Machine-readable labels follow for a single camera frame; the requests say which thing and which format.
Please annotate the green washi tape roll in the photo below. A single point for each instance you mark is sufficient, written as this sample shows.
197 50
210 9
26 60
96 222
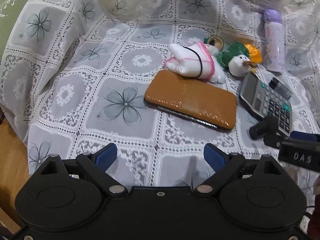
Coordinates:
216 41

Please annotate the white lace floral sofa cover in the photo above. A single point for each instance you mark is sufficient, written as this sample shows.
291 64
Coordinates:
73 78

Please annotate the green white radish plush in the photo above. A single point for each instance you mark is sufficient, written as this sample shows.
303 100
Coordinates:
236 59

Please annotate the brown leather phone case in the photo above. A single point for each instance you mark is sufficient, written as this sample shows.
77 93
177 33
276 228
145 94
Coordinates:
192 100

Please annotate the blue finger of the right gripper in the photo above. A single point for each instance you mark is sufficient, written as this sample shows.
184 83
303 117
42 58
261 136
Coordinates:
269 125
305 136

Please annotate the green embroidered cushion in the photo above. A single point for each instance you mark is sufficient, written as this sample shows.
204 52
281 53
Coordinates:
10 10

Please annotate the grey desk calculator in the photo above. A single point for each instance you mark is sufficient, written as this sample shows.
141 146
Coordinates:
260 100

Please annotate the purple thermos bottle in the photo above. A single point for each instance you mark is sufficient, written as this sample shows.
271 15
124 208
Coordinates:
274 34

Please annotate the black capped glitter vial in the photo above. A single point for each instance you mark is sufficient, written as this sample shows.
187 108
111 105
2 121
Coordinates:
280 88

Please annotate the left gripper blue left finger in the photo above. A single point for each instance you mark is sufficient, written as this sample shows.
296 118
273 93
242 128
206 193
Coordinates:
94 167

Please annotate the orange satin pouch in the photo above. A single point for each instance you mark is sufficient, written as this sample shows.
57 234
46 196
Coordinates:
254 54

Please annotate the white pink folded cloth pouch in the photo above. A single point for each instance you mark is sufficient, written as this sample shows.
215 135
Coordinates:
196 61

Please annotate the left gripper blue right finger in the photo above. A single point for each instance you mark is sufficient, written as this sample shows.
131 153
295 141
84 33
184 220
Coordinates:
225 166

